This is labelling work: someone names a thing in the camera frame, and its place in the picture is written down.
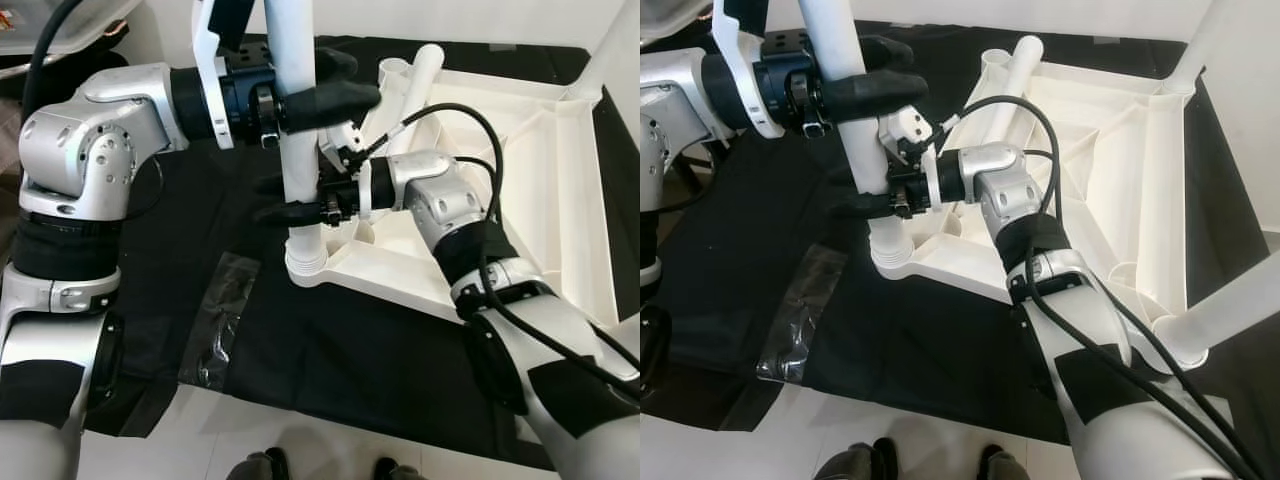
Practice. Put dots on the black left robot foot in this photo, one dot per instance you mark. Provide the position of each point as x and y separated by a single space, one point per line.
260 467
860 462

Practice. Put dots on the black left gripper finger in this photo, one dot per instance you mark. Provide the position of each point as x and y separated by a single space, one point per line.
888 52
880 95
340 103
338 65

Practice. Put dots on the clear tape strip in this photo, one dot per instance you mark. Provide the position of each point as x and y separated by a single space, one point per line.
800 320
220 320

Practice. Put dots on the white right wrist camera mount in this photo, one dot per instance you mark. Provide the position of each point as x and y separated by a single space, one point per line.
912 122
345 133

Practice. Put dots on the clear plastic container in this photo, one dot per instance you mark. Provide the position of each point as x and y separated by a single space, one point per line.
60 25

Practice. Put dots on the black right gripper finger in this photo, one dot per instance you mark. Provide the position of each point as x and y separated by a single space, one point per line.
285 213
268 185
860 205
848 174

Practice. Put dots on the white plastic table top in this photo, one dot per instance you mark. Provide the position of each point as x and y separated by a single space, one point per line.
540 150
1100 130

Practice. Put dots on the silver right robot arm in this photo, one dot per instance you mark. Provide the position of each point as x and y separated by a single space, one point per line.
440 195
1000 185

